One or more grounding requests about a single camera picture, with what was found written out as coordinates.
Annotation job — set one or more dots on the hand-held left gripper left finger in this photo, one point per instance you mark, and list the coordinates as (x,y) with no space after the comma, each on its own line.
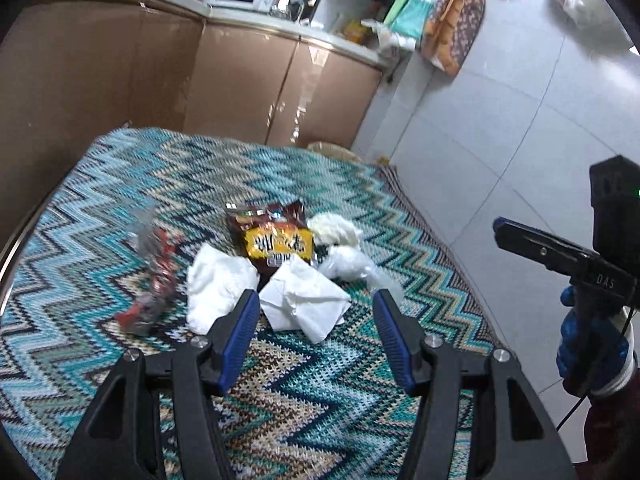
(240,340)

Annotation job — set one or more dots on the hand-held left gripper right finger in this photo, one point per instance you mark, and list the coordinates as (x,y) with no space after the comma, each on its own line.
(395,340)

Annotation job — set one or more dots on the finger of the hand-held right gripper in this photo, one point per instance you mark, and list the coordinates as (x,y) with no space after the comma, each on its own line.
(540,247)

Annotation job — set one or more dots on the white tissue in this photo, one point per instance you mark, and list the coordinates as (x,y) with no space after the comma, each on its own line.
(215,285)
(300,300)
(335,230)

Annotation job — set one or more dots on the white plastic film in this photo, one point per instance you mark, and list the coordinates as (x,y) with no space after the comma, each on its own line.
(345,262)

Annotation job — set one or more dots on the brown yellow snack packet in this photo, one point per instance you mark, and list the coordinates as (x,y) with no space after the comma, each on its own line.
(275,245)

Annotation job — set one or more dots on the red wrapper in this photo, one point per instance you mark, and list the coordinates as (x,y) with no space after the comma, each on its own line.
(150,280)

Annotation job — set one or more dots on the person's right forearm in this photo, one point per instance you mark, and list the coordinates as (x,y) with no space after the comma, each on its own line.
(615,425)

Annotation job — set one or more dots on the person's right hand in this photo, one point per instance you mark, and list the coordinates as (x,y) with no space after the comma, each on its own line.
(600,350)

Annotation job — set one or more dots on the zigzag knitted table cloth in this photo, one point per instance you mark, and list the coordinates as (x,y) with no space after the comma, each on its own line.
(310,400)

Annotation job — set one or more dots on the beige waste bin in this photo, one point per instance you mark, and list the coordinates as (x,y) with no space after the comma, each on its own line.
(332,151)

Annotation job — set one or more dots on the orange floral apron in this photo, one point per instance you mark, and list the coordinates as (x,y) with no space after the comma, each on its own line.
(457,20)

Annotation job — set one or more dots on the small white plastic bag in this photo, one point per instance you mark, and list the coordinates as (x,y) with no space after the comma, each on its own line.
(392,37)

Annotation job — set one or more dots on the brown base cabinets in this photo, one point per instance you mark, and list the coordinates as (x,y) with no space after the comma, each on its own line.
(235,80)

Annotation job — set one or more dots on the teal bag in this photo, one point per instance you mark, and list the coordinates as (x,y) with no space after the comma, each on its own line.
(412,12)

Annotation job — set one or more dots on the white kitchen countertop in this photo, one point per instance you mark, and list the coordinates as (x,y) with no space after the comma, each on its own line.
(310,35)

